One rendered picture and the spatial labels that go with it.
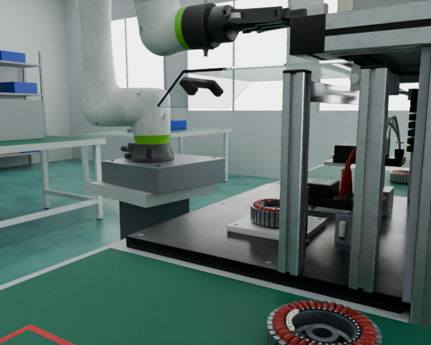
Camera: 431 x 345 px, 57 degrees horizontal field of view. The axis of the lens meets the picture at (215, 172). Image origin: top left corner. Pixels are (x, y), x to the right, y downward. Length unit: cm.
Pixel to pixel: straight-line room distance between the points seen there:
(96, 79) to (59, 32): 748
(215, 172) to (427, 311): 97
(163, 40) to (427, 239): 66
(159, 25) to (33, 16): 766
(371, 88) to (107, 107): 98
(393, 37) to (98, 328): 47
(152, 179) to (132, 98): 29
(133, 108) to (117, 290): 85
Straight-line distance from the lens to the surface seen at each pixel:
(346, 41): 52
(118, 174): 138
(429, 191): 51
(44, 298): 61
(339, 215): 72
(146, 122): 135
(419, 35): 51
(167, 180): 124
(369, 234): 54
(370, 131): 53
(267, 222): 75
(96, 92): 136
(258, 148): 606
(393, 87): 73
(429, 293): 55
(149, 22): 94
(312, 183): 74
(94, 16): 136
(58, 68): 869
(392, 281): 61
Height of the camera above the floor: 100
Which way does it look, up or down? 9 degrees down
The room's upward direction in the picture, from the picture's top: straight up
